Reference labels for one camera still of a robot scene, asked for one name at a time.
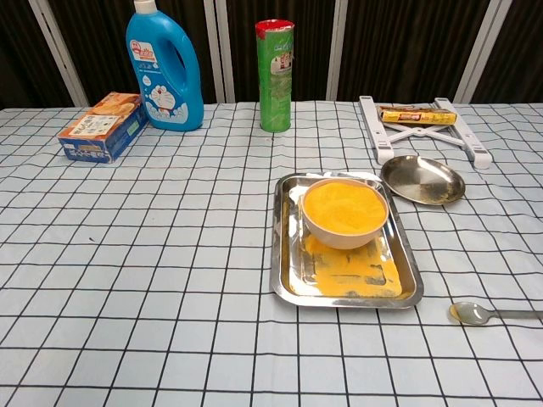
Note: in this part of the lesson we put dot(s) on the blue detergent bottle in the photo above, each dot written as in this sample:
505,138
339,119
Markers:
165,106

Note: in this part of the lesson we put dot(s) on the rectangular steel tray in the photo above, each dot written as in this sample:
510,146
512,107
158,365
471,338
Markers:
284,254

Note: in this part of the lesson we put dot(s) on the beige bowl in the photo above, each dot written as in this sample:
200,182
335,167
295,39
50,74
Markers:
343,242

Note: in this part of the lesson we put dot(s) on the green chips can red lid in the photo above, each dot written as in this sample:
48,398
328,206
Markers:
275,85

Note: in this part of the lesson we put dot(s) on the dark folding screen white frames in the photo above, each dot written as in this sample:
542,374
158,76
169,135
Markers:
382,42

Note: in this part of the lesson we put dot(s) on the white checked tablecloth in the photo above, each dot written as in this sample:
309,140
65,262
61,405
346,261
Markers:
169,254

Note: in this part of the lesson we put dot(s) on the metal spoon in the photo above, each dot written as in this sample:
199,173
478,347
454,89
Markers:
466,313

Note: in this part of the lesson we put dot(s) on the orange and blue cracker box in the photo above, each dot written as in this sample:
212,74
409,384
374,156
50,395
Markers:
102,131

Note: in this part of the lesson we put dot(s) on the white folding laptop stand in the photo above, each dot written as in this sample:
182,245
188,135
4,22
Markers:
369,123

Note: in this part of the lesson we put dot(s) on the round steel plate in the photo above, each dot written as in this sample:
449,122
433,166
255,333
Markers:
424,182

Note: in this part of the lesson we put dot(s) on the yellow curry box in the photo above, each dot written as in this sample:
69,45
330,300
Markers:
415,115

